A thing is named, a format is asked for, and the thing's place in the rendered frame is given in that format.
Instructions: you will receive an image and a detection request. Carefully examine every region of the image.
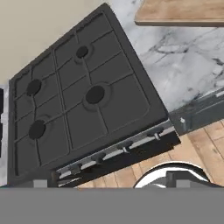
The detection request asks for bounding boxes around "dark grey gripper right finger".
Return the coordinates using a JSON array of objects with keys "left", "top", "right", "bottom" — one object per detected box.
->
[{"left": 165, "top": 171, "right": 212, "bottom": 189}]

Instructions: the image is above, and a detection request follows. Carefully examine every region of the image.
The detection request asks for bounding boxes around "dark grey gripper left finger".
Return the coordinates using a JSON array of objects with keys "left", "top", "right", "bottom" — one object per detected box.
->
[{"left": 13, "top": 171, "right": 59, "bottom": 189}]

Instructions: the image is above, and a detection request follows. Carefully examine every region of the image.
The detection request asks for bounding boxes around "dark grey drawer front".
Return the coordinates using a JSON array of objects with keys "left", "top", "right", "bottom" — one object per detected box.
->
[{"left": 169, "top": 90, "right": 224, "bottom": 137}]

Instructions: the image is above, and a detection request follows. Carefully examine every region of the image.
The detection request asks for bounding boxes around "wooden cutting board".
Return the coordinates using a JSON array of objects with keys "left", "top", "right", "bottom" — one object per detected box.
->
[{"left": 134, "top": 0, "right": 224, "bottom": 28}]

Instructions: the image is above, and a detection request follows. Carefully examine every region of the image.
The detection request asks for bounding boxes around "white and black round thing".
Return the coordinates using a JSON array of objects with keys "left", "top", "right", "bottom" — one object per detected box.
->
[{"left": 133, "top": 161, "right": 214, "bottom": 189}]

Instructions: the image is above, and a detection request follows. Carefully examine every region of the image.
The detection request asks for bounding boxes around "dark hob knob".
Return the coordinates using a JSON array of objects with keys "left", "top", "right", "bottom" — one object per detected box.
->
[
  {"left": 116, "top": 141, "right": 135, "bottom": 154},
  {"left": 148, "top": 129, "right": 165, "bottom": 142},
  {"left": 67, "top": 164, "right": 84, "bottom": 175},
  {"left": 90, "top": 152, "right": 107, "bottom": 165}
]

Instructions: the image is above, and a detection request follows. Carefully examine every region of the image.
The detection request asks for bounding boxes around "black oven door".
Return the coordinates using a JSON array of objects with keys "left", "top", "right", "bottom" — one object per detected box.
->
[{"left": 52, "top": 130, "right": 182, "bottom": 188}]

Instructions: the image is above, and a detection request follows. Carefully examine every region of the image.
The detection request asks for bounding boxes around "black thing at worktop edge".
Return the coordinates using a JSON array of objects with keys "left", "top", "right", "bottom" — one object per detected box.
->
[{"left": 0, "top": 87, "right": 4, "bottom": 158}]

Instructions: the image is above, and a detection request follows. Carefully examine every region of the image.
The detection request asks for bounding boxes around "dark grey gas hob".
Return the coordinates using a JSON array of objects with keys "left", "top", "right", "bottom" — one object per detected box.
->
[{"left": 7, "top": 3, "right": 176, "bottom": 187}]

